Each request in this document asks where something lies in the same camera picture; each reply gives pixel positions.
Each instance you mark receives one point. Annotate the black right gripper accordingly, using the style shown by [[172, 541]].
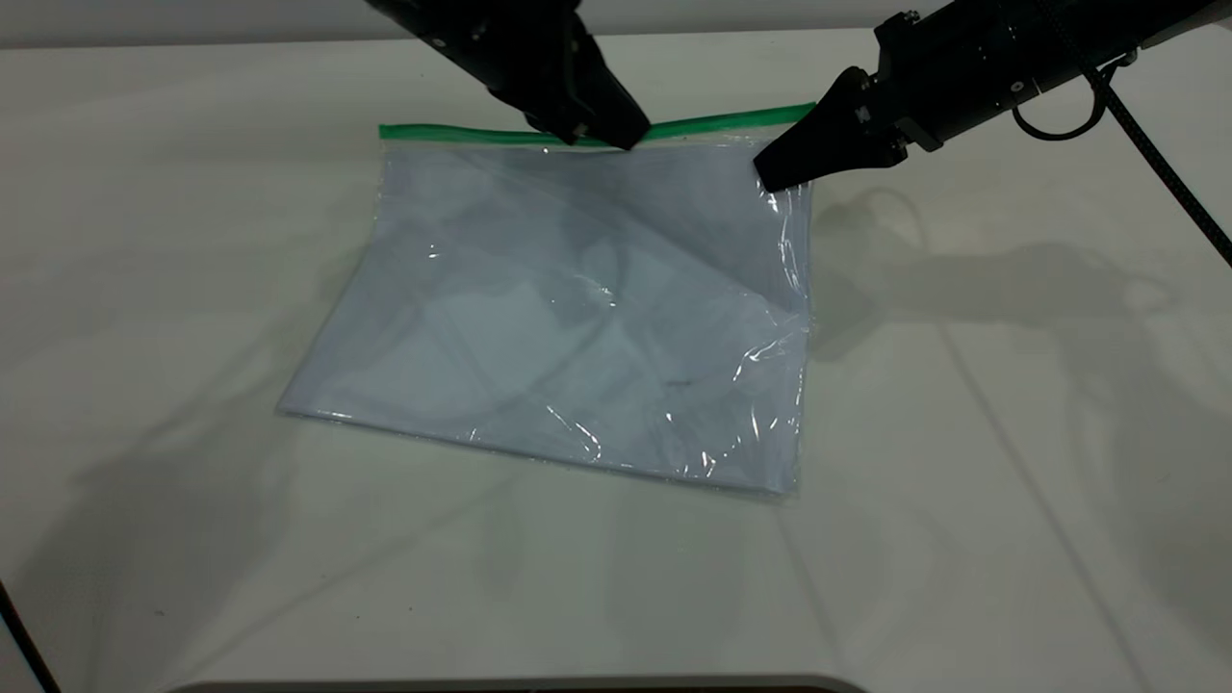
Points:
[[962, 72]]

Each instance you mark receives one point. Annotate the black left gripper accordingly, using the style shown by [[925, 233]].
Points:
[[500, 38]]

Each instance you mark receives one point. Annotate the clear plastic zipper bag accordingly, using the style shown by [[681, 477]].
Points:
[[577, 308]]

